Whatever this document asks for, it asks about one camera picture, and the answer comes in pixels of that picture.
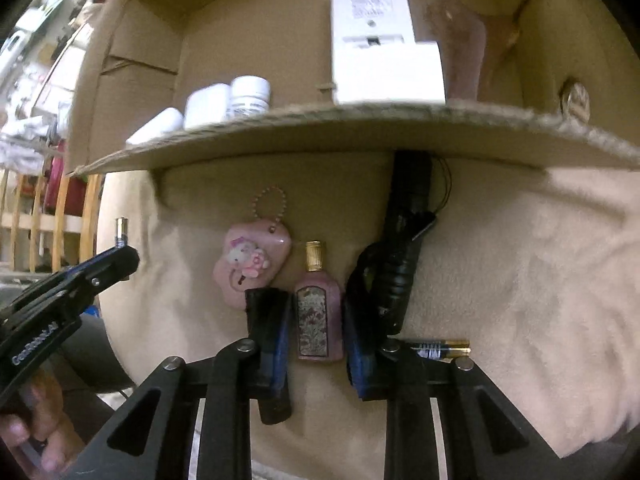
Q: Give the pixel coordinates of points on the small battery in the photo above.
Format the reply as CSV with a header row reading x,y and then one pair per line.
x,y
122,232

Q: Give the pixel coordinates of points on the white device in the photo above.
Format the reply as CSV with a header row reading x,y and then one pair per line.
x,y
372,7

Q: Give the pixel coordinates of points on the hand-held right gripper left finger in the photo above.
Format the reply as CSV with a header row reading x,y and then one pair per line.
x,y
280,340

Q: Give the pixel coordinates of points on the beige bed sheet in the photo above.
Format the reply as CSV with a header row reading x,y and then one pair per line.
x,y
500,270

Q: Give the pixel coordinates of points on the black flashlight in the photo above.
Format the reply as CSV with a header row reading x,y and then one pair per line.
x,y
407,240

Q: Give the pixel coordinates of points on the plain white bottle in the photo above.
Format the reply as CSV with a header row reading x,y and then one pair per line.
x,y
152,129

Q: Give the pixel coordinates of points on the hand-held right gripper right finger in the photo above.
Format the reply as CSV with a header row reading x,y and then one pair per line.
x,y
357,357

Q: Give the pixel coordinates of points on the pink perfume bottle gold cap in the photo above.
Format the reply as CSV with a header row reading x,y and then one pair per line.
x,y
318,310

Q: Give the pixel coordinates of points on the cardboard box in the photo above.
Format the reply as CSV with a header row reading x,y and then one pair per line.
x,y
310,127

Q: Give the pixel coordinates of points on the white pill bottle grey label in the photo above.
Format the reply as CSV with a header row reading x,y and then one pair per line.
x,y
248,95

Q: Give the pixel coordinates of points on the person's left hand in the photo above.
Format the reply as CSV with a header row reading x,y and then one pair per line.
x,y
35,420

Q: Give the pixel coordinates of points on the yellow wooden rack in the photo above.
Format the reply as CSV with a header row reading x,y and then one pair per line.
x,y
50,220

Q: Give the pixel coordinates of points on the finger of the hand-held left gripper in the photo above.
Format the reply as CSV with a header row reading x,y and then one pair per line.
x,y
85,295
105,262

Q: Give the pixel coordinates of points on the round metal coin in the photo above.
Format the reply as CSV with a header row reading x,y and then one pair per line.
x,y
576,99

